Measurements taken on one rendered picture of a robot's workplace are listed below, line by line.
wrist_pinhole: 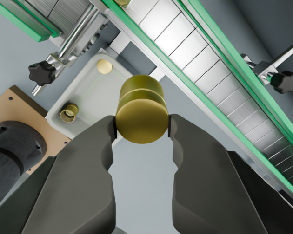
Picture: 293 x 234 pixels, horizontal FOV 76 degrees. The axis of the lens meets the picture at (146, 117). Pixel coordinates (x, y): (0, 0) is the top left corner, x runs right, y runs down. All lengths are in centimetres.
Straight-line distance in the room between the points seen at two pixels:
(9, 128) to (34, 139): 6
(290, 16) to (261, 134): 25
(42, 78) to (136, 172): 50
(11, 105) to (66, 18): 31
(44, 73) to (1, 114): 39
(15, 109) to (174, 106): 43
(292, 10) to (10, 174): 63
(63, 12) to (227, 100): 35
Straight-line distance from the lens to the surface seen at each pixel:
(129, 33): 36
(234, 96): 44
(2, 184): 53
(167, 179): 73
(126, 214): 87
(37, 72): 26
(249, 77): 33
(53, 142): 61
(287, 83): 31
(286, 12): 42
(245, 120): 48
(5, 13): 31
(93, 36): 38
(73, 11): 37
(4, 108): 61
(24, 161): 58
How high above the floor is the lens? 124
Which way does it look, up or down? 61 degrees down
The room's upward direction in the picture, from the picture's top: 173 degrees clockwise
